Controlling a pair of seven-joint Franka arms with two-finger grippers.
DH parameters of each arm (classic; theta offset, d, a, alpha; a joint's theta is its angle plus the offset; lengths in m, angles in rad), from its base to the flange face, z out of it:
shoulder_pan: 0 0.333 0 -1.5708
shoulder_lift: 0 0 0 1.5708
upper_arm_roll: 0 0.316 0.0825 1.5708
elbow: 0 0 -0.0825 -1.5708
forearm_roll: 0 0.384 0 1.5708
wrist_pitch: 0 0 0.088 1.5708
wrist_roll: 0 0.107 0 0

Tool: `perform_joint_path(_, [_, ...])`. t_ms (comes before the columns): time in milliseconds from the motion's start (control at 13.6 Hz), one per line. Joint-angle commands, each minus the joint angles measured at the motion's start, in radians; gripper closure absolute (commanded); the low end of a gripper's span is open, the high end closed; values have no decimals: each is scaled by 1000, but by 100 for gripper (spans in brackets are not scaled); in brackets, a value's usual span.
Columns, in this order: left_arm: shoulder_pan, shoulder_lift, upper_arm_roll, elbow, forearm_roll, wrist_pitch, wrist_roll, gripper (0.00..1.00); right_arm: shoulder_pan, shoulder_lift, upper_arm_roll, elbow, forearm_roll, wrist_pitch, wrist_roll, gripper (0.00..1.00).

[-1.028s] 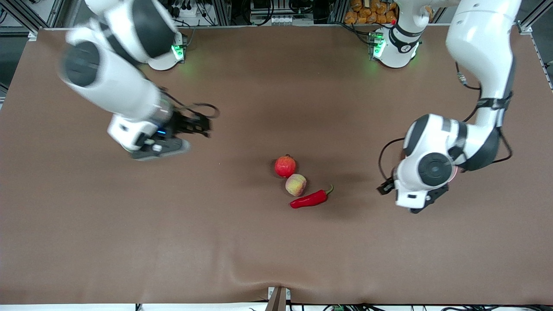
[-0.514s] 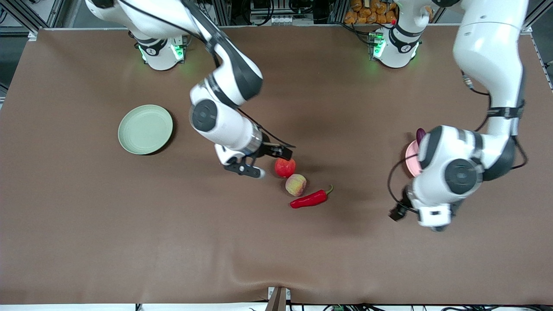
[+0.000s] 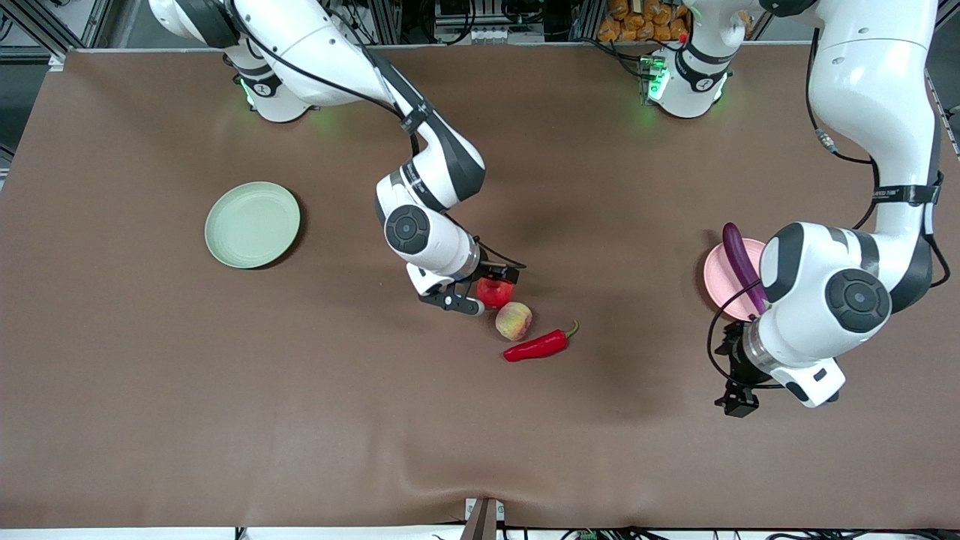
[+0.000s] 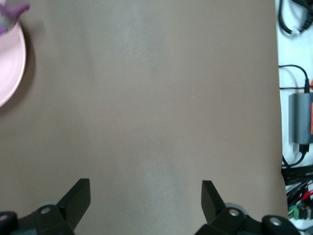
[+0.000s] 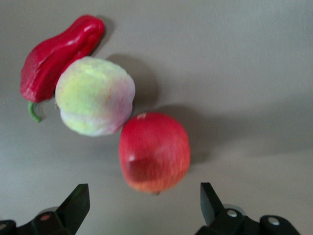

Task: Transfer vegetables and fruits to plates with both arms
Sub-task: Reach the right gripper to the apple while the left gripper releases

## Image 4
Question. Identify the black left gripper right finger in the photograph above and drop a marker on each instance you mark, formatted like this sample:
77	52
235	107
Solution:
215	208

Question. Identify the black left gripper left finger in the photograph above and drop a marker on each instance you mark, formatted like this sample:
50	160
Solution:
71	208

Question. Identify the purple eggplant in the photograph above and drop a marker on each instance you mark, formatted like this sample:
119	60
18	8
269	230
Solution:
12	9

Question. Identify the green terminal connector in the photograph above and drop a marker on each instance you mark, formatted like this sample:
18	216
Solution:
294	212

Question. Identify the grey adapter box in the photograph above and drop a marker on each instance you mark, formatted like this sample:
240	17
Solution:
299	117

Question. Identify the brown table mat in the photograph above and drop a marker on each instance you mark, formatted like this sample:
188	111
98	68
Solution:
146	98

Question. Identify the pink round plate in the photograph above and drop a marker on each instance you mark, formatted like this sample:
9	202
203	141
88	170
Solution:
9	68

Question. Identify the small orange tag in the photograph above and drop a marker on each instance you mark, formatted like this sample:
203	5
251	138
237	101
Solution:
311	84

